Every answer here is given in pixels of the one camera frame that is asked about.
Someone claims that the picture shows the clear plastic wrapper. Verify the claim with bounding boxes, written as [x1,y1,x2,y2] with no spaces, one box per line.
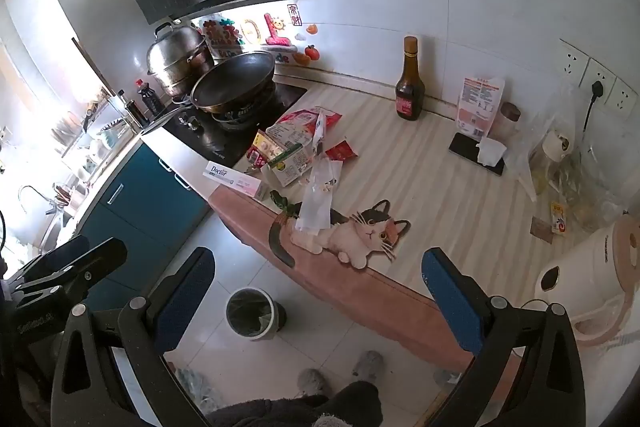
[295,157,346,235]

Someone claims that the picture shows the black gas stove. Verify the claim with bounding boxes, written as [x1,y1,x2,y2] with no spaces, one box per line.
[142,82,308,168]

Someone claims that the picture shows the white pink electric kettle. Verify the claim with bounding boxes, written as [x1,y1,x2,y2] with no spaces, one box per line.
[532,209,640,348]

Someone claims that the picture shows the brown-lidded jar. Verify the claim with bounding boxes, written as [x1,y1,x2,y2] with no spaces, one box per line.
[487,102,522,142]

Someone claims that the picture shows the white wall socket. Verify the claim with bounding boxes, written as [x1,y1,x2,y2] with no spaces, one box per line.
[580,57,621,105]
[607,77,640,112]
[559,40,592,88]

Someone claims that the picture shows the black wok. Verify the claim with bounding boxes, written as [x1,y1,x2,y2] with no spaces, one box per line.
[140,51,277,136]

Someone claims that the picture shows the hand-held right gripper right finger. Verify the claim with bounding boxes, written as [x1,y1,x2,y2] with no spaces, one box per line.
[421,248,586,427]

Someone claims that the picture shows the steel steamer pot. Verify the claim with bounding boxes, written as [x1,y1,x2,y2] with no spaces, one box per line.
[146,23,216,100]

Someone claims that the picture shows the small yellow packet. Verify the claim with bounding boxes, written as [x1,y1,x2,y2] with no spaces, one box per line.
[550,201,569,236]

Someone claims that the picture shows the pink wall sticker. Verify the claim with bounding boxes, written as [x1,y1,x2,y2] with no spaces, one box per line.
[264,13,291,48]

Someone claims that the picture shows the black smartphone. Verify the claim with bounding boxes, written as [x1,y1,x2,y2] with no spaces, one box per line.
[448,132,506,176]

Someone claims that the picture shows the brown vinegar bottle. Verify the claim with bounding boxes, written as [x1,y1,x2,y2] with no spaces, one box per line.
[395,36,426,122]

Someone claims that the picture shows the pink white standing bag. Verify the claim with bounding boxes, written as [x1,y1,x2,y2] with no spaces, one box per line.
[455,74,506,140]

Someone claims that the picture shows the small brown card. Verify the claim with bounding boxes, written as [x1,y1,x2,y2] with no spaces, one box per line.
[530,217,553,241]

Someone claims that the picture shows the green white carton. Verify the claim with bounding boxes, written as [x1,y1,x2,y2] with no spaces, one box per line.
[266,142,318,188]

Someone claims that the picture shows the colourful wall sticker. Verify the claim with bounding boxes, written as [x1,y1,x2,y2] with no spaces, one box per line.
[202,14,263,60]

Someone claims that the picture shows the red white sugar bag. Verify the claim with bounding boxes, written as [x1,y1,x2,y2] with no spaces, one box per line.
[265,106,343,148]

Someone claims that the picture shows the person's dark trousers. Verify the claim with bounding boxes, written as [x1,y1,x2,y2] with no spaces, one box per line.
[205,381,386,427]

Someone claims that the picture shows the white tissue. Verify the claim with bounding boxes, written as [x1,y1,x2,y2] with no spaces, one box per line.
[475,139,508,168]

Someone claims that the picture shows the grey trash bin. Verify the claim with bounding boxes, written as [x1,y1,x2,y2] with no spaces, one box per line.
[225,287,288,341]

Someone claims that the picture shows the steel faucet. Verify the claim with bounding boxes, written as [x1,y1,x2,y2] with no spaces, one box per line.
[17,184,56,215]

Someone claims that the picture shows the white cup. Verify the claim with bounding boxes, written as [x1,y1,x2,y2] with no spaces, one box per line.
[542,129,576,160]

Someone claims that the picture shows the large clear plastic bag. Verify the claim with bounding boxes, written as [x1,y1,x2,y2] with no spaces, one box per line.
[510,77,626,233]

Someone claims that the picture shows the small red packet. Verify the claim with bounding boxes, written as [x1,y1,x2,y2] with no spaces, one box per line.
[325,139,362,162]

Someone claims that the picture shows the white toothpaste box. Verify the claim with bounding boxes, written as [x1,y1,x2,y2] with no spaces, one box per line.
[202,160,268,200]

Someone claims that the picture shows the slim dark sauce bottle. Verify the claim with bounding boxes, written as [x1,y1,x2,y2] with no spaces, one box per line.
[117,90,150,130]

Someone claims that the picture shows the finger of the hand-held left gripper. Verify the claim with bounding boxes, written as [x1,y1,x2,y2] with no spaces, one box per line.
[10,238,128,308]
[7,234,93,280]

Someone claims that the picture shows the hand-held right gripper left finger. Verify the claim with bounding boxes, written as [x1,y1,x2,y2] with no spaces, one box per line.
[50,247,216,427]

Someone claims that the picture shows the grey fluffy slipper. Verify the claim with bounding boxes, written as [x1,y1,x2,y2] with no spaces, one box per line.
[297,368,333,400]
[352,350,385,380]

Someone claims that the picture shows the blue kitchen cabinet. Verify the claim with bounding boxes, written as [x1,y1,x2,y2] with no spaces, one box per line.
[75,142,211,308]

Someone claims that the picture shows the red-capped soy sauce bottle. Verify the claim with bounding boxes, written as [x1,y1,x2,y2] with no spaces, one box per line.
[136,79,162,115]

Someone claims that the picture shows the black power plug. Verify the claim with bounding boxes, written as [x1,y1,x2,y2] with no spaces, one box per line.
[582,81,606,132]

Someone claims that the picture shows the red yellow spice box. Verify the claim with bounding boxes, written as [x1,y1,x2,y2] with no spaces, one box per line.
[245,130,281,170]

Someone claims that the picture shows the steel dish rack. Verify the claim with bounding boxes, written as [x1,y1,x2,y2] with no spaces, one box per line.
[50,87,141,158]

